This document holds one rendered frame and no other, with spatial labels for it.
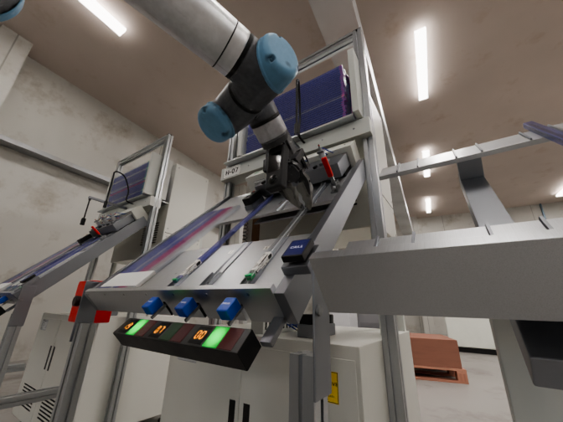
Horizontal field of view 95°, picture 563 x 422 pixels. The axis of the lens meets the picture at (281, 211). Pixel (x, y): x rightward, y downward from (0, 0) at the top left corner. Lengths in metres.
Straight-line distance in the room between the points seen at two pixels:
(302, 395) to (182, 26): 0.52
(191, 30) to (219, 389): 0.88
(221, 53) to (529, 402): 0.59
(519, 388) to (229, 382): 0.69
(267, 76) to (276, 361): 0.68
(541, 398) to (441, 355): 3.20
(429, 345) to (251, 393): 2.94
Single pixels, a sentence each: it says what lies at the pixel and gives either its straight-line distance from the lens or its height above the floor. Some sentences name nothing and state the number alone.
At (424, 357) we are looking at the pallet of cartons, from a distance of 3.63.
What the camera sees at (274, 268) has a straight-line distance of 0.50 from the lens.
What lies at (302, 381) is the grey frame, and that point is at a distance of 0.42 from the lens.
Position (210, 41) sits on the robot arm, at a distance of 0.44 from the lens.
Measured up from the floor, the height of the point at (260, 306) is 0.70.
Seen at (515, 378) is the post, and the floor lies 0.63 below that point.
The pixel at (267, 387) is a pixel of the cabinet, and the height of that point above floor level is 0.50.
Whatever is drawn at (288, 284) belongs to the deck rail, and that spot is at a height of 0.73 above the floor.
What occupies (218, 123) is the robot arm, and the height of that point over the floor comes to 1.01.
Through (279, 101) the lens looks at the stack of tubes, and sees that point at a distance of 1.34.
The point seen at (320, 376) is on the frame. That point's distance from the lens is 0.41.
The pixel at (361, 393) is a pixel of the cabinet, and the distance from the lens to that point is 0.71.
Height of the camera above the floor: 0.70
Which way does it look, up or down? 20 degrees up
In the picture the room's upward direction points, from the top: 2 degrees clockwise
